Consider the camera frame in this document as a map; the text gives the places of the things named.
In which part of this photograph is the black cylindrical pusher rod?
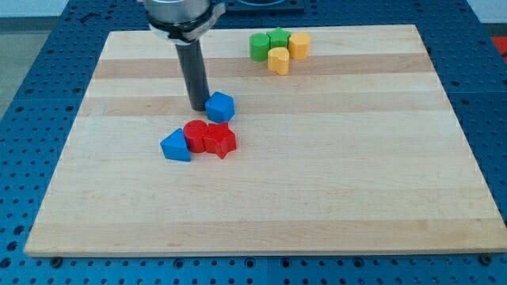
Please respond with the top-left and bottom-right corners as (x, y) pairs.
(176, 40), (210, 112)

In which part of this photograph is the red star block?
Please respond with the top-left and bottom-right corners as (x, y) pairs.
(204, 122), (237, 159)

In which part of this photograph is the blue cube block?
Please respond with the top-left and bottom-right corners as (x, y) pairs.
(205, 92), (235, 124)

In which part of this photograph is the green star block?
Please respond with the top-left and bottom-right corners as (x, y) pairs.
(266, 27), (292, 49)

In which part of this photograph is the green cylinder block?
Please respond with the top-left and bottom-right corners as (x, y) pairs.
(249, 33), (270, 62)

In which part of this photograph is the red cylinder block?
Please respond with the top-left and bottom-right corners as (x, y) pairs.
(183, 120), (208, 153)

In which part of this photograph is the yellow heart block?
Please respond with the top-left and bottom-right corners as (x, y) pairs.
(267, 47), (290, 75)

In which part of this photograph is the blue triangle block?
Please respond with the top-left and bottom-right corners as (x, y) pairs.
(159, 128), (191, 162)

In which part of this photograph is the yellow hexagon block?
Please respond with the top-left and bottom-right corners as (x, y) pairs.
(288, 32), (311, 59)

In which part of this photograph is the wooden board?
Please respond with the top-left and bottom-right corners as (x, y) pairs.
(25, 25), (506, 257)

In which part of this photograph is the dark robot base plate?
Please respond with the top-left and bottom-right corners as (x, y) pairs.
(222, 0), (305, 12)

